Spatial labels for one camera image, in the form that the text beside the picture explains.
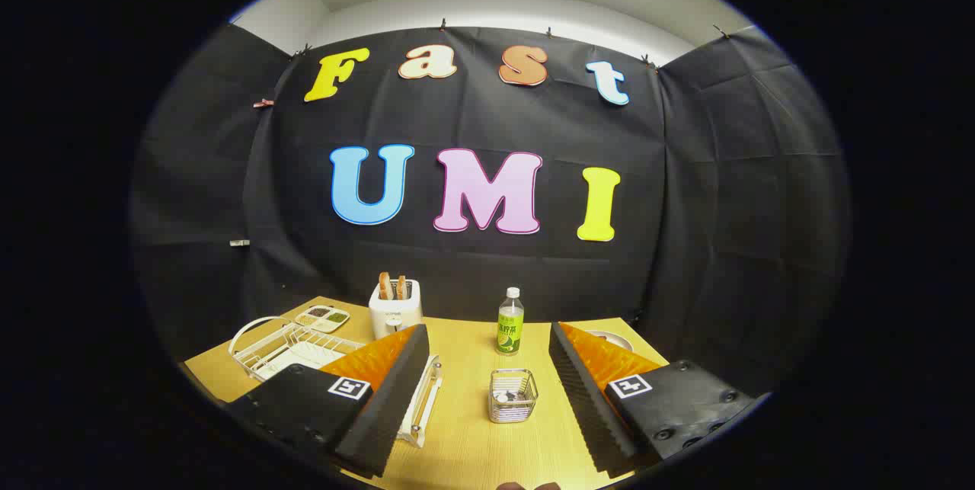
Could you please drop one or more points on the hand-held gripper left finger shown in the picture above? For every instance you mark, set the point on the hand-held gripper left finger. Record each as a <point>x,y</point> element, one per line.
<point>396,391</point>

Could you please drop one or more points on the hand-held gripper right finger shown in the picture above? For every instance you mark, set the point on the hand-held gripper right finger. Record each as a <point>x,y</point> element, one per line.
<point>583,398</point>

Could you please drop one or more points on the white plate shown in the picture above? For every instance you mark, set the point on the white plate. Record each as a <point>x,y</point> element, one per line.
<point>613,339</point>

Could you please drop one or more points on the white toaster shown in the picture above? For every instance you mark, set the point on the white toaster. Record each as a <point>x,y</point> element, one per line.
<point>396,313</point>

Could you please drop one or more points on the green label drink bottle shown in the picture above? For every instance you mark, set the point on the green label drink bottle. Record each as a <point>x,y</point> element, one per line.
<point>509,326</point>

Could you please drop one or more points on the toasted bread slice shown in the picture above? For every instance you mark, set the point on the toasted bread slice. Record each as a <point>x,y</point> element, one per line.
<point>385,286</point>
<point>401,288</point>

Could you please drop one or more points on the white compartment tray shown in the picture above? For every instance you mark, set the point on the white compartment tray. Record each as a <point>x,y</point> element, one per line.
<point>322,318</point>

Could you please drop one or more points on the black backdrop cloth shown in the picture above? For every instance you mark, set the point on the black backdrop cloth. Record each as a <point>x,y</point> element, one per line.
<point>472,124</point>

